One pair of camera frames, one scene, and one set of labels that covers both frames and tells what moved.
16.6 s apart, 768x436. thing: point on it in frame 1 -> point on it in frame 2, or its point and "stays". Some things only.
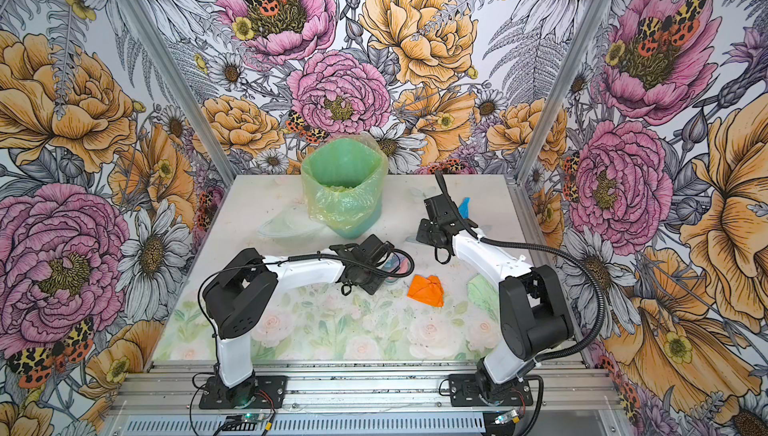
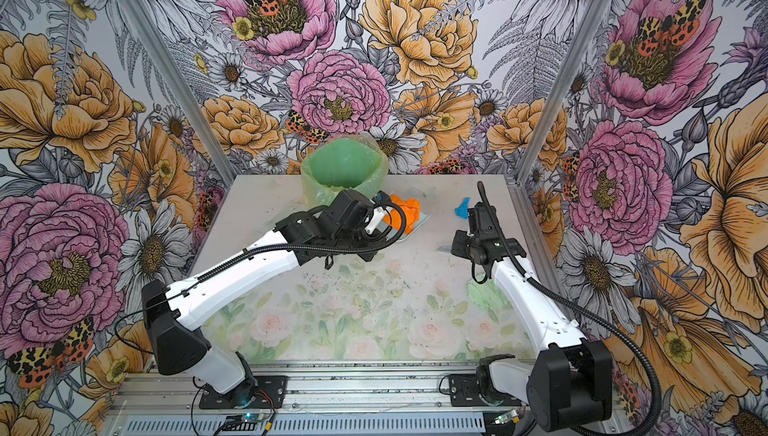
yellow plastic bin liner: [344, 179] stays
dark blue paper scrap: [464, 207] stays
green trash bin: [343, 184] stays
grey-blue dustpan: [396, 263] -> [399, 236]
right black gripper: [421, 233] -> [460, 237]
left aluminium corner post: [129, 3] stays
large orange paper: [428, 290] -> [411, 209]
